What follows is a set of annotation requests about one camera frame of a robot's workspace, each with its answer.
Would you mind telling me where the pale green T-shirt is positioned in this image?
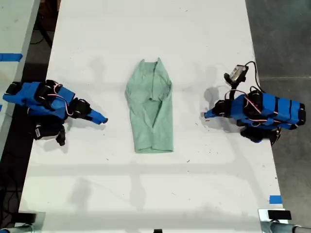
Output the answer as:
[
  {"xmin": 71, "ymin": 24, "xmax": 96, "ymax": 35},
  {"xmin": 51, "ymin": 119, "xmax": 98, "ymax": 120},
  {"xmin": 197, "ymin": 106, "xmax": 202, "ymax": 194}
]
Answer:
[{"xmin": 124, "ymin": 57, "xmax": 175, "ymax": 154}]

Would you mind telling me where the long blue tape strip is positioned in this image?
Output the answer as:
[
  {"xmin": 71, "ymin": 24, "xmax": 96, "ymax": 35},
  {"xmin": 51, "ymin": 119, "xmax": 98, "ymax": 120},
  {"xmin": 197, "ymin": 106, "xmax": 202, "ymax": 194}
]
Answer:
[{"xmin": 0, "ymin": 52, "xmax": 23, "ymax": 62}]

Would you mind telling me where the white side table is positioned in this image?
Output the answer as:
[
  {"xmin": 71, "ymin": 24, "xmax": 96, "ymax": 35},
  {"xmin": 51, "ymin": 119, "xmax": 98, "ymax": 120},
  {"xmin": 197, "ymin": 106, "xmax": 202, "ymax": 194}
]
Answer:
[{"xmin": 0, "ymin": 0, "xmax": 41, "ymax": 157}]

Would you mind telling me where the small black box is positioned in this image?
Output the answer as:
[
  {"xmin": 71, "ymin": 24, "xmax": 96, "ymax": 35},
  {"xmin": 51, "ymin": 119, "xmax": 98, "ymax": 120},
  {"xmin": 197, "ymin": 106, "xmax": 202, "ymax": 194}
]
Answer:
[
  {"xmin": 17, "ymin": 213, "xmax": 37, "ymax": 223},
  {"xmin": 267, "ymin": 210, "xmax": 292, "ymax": 221}
]

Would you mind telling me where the black silver camera box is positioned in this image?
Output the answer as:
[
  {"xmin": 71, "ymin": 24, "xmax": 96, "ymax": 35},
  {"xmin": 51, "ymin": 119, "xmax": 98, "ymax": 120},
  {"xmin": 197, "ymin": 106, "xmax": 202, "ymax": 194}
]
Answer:
[{"xmin": 223, "ymin": 64, "xmax": 249, "ymax": 86}]

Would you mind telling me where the black camera box with label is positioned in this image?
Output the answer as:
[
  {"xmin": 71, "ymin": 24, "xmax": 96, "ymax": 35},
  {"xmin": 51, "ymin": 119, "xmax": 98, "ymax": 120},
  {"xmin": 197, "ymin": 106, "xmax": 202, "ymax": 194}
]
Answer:
[{"xmin": 32, "ymin": 122, "xmax": 67, "ymax": 147}]

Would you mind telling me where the black camera cable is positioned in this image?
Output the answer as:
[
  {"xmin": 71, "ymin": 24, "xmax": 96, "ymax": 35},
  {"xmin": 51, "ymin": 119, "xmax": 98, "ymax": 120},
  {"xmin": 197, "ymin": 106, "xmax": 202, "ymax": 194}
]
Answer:
[{"xmin": 243, "ymin": 60, "xmax": 262, "ymax": 93}]

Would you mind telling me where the black floor cable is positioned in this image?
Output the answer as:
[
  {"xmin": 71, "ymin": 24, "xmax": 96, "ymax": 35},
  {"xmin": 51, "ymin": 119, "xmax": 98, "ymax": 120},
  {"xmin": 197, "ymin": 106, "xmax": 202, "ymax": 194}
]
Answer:
[{"xmin": 30, "ymin": 23, "xmax": 53, "ymax": 49}]

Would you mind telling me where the metal table bracket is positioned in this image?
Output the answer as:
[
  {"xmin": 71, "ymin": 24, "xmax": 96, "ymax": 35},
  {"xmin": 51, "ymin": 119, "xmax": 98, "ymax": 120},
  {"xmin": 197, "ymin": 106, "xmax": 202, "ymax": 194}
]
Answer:
[
  {"xmin": 0, "ymin": 211, "xmax": 46, "ymax": 233},
  {"xmin": 258, "ymin": 208, "xmax": 311, "ymax": 233}
]

